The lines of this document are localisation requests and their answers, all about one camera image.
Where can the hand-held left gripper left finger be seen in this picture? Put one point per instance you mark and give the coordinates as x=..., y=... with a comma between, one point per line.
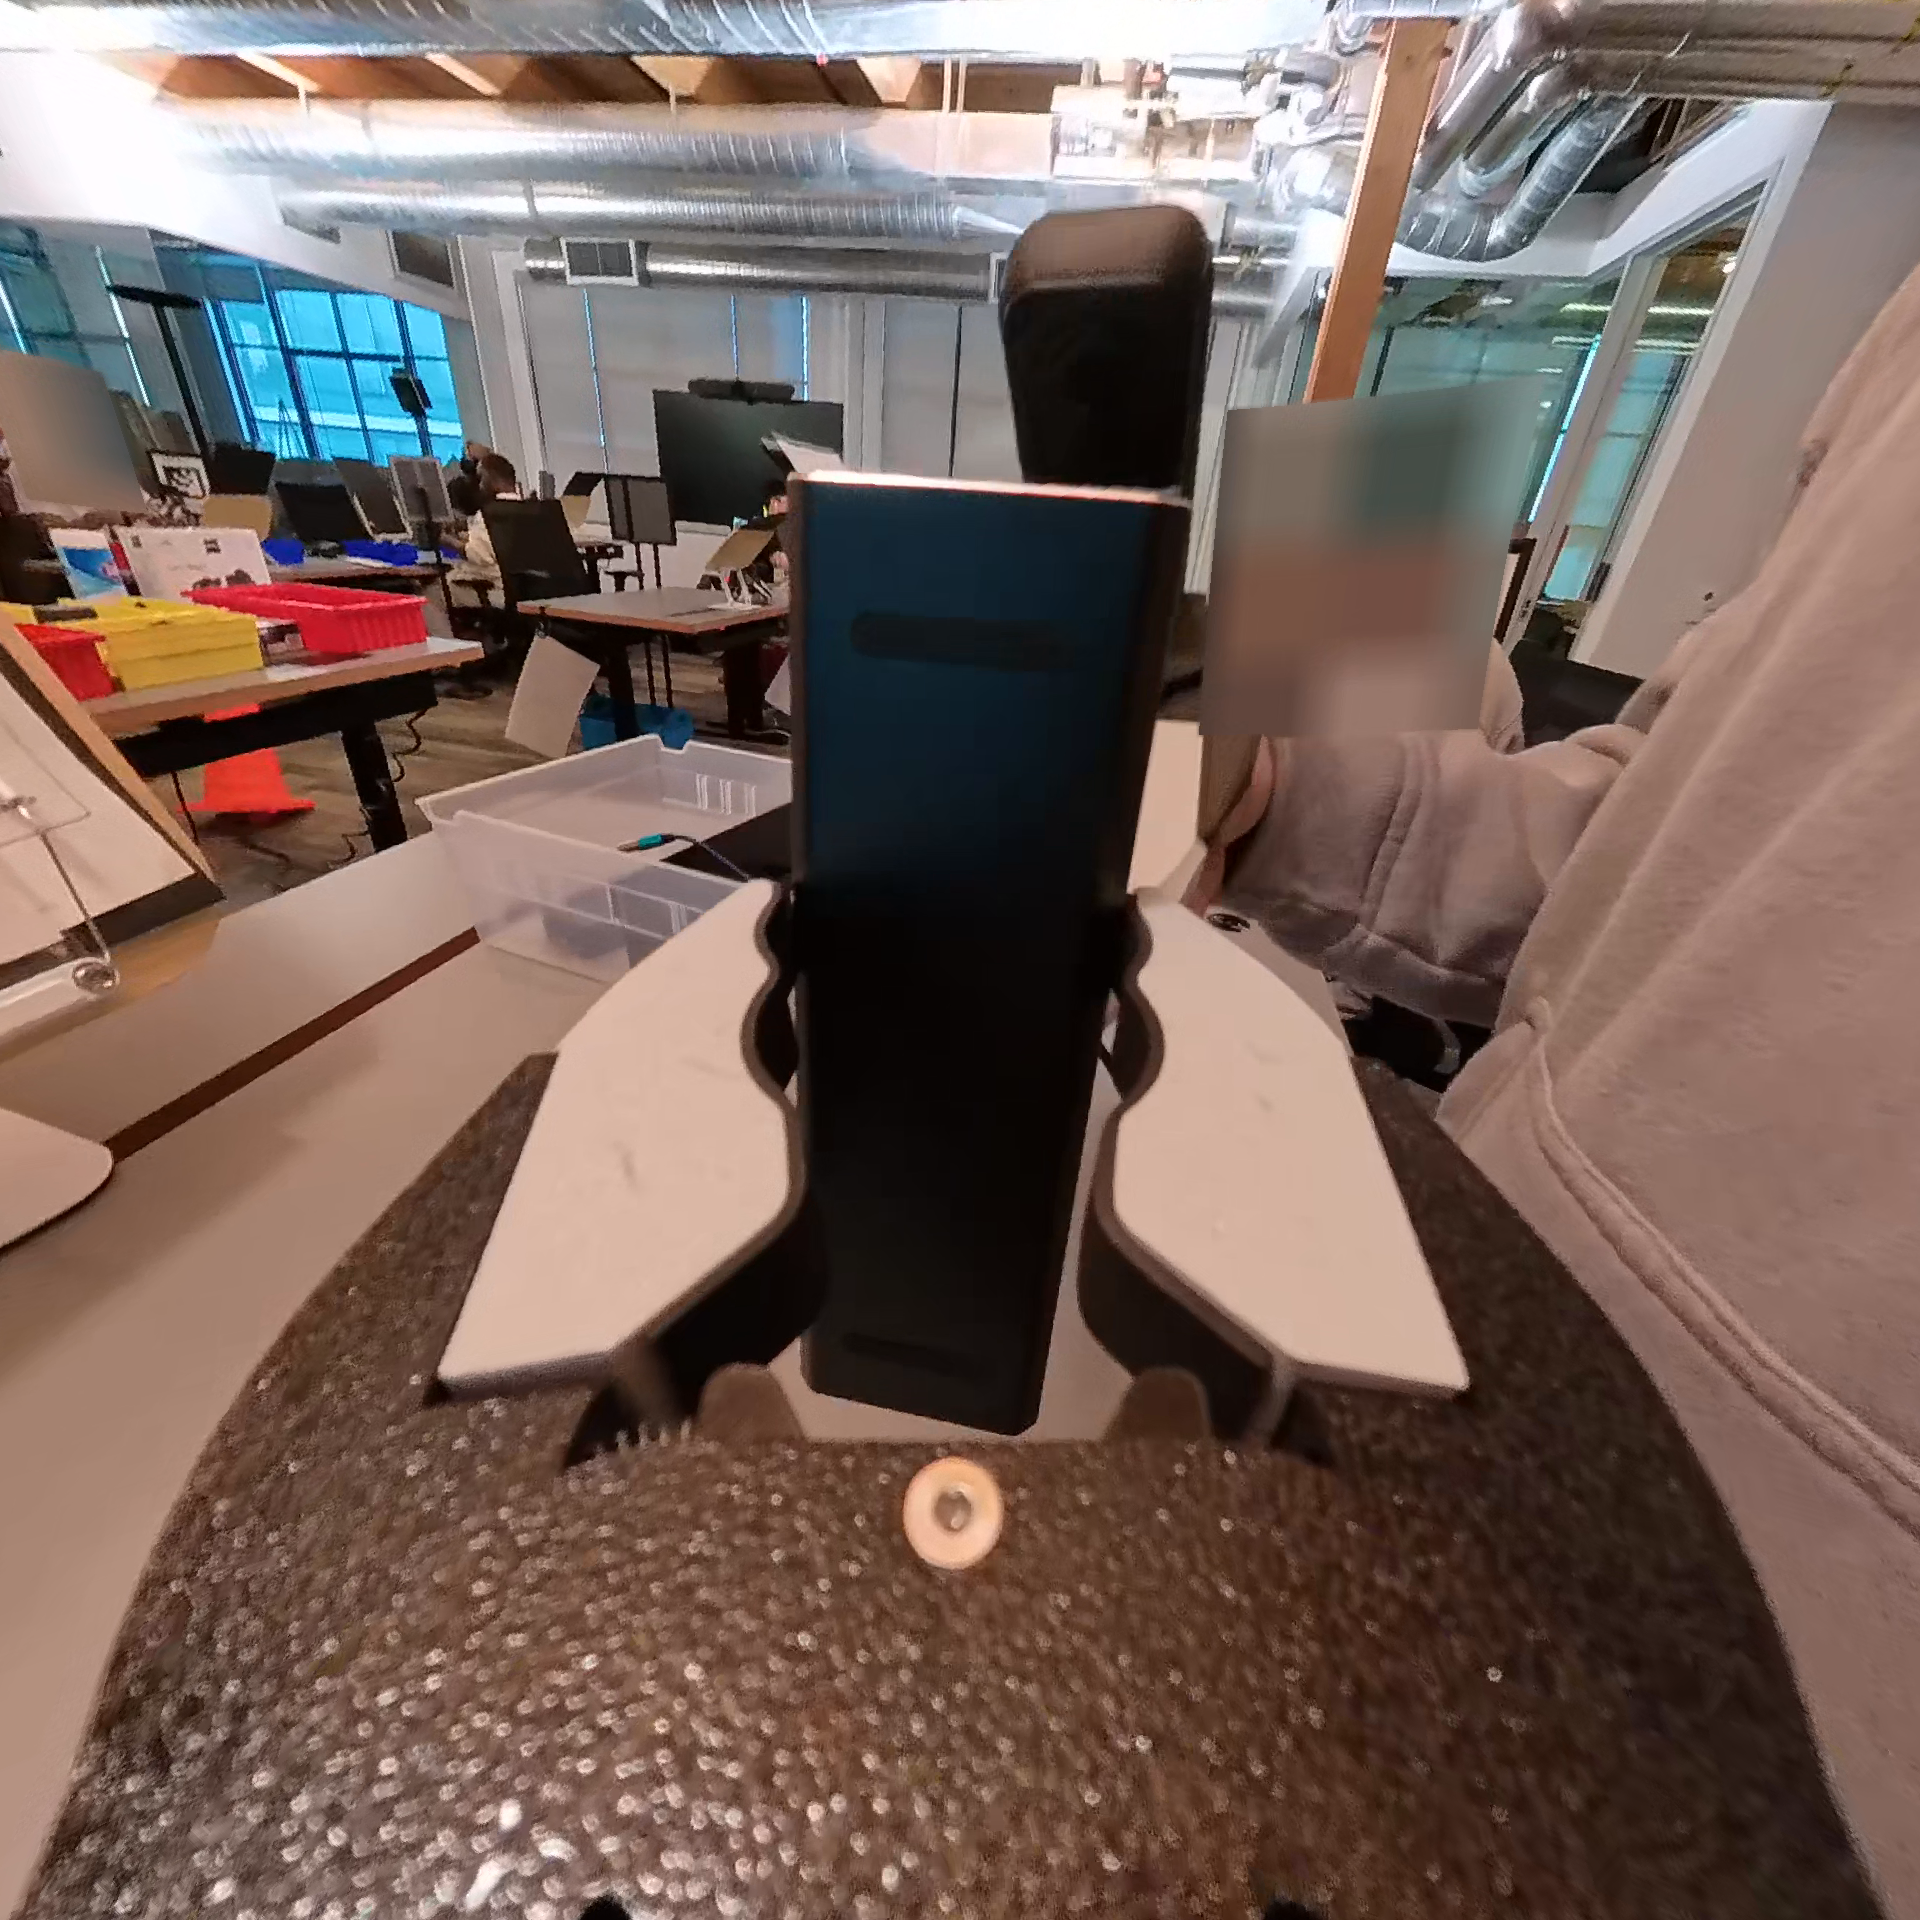
x=645, y=1155

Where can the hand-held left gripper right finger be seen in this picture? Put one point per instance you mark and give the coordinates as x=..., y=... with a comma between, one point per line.
x=1275, y=1171

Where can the black usb hub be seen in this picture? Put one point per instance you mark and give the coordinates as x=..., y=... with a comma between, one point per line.
x=960, y=901

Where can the person's right forearm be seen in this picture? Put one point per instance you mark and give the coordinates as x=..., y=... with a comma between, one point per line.
x=1425, y=854

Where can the person's right hand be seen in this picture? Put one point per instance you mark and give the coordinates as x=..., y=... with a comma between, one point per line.
x=1237, y=809

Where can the clear plastic bin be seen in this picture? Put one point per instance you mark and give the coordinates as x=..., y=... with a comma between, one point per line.
x=510, y=864

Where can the large black monitor screen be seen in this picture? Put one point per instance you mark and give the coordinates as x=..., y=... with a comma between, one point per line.
x=735, y=452

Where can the small blue bin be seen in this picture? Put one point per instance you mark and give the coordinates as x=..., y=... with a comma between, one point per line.
x=636, y=724

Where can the person's beige sweatshirt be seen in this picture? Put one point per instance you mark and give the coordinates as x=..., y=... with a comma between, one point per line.
x=1726, y=1199

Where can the white leaning board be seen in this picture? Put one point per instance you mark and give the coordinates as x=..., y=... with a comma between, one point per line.
x=552, y=697

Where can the black stand with white sheet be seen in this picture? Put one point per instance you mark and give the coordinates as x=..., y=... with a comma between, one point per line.
x=636, y=510

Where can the wooden-top desk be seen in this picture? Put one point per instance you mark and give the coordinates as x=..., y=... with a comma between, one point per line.
x=645, y=612

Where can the orange traffic cone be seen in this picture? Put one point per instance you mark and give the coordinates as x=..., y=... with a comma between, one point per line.
x=247, y=781

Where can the wooden-top table with black legs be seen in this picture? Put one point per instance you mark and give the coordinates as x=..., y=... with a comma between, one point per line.
x=300, y=687

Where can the wooden sign board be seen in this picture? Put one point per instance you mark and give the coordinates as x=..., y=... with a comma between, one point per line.
x=142, y=854

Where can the white flat stand base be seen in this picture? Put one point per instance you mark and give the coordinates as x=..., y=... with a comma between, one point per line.
x=46, y=1177

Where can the white packets on side table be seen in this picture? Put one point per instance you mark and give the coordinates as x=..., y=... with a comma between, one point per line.
x=68, y=959

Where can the black office chair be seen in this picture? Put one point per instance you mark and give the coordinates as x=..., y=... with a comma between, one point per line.
x=533, y=557

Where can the large red plastic bin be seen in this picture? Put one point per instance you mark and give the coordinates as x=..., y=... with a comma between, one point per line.
x=315, y=615

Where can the row of blue bins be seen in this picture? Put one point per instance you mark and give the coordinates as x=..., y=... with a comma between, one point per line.
x=375, y=554

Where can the yellow plastic bin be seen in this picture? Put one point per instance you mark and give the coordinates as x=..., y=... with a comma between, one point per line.
x=179, y=647

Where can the white printed box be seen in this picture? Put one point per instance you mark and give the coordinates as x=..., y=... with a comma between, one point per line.
x=196, y=558

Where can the small red plastic bin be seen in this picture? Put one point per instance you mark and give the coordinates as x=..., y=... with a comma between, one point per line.
x=68, y=659

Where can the wooden post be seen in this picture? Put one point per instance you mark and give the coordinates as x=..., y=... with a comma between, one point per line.
x=1388, y=195

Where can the silver ventilation duct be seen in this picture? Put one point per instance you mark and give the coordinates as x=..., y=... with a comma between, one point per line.
x=602, y=146

